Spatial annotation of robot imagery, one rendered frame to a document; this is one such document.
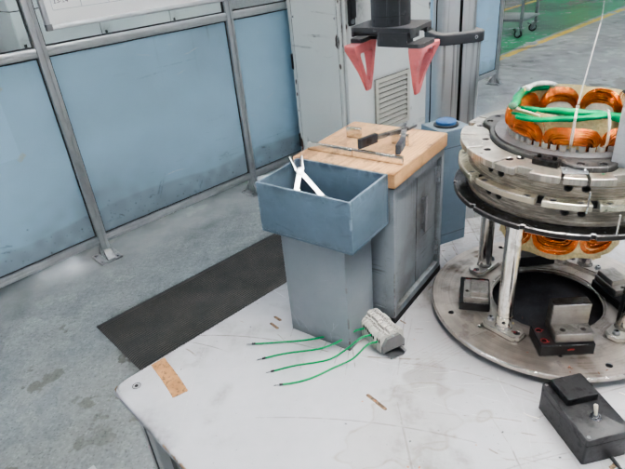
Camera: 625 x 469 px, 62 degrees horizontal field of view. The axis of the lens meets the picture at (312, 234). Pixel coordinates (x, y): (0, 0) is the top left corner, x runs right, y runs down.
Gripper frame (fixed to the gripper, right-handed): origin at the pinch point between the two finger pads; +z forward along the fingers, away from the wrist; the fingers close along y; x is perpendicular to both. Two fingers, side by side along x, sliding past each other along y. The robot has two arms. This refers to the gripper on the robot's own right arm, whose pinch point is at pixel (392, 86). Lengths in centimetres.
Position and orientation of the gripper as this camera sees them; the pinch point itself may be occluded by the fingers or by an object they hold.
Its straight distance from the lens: 84.8
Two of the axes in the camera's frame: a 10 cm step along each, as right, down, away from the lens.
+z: 0.9, 8.6, 5.1
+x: 5.6, -4.6, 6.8
